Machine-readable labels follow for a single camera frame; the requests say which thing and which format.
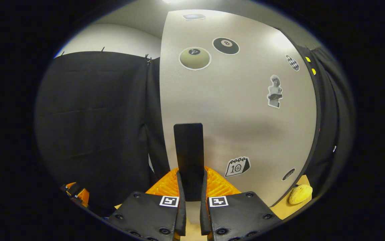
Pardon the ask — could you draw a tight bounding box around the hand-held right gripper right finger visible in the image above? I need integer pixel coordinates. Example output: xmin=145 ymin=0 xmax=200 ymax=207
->
xmin=200 ymin=166 xmax=283 ymax=241

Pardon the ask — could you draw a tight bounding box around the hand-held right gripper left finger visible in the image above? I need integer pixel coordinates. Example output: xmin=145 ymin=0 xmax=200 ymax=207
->
xmin=107 ymin=167 xmax=187 ymax=241

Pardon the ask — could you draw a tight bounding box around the black backdrop cloth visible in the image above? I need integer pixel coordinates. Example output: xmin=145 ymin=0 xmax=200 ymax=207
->
xmin=34 ymin=45 xmax=356 ymax=218

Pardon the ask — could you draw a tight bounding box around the grey cabinet door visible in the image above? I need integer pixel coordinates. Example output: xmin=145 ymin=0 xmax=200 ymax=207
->
xmin=159 ymin=9 xmax=317 ymax=224

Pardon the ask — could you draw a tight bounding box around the black door handle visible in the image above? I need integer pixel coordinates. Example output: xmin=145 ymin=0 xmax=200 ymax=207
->
xmin=174 ymin=123 xmax=205 ymax=202

